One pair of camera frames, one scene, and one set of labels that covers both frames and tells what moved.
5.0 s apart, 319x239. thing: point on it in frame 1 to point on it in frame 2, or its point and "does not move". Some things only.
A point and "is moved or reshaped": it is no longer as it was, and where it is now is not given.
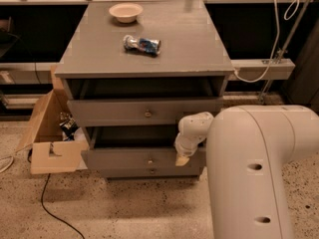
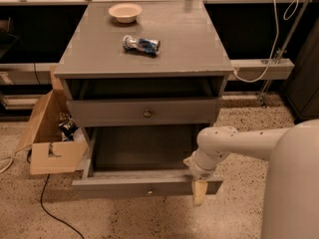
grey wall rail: (254, 70) does not move
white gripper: (184, 146) to (199, 171)
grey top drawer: (138, 112) does not move
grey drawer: (137, 148) is moved or reshaped
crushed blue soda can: (148, 46) does not move
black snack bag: (69, 126) does not move
